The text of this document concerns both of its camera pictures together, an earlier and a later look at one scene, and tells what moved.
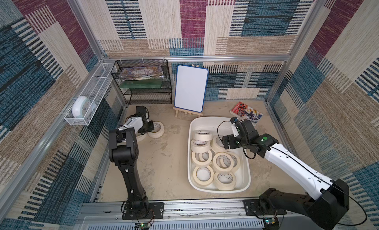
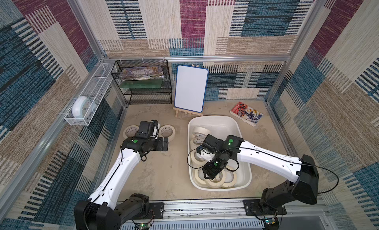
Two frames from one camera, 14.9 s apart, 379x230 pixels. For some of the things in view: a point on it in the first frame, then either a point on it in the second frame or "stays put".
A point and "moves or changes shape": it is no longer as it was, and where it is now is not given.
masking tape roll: x=203 y=175 stays put
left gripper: x=150 y=129 -> x=159 y=146
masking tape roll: x=236 y=161 -> x=216 y=184
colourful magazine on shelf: x=140 y=72 stays put
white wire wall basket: x=81 y=112 stays put
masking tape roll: x=200 y=148 -> x=196 y=142
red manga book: x=243 y=111 stays put
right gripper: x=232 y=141 -> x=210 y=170
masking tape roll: x=155 y=135 moves or changes shape
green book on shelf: x=141 y=84 stays put
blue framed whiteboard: x=190 y=88 stays put
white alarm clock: x=82 y=107 stays put
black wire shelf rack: x=145 y=81 stays put
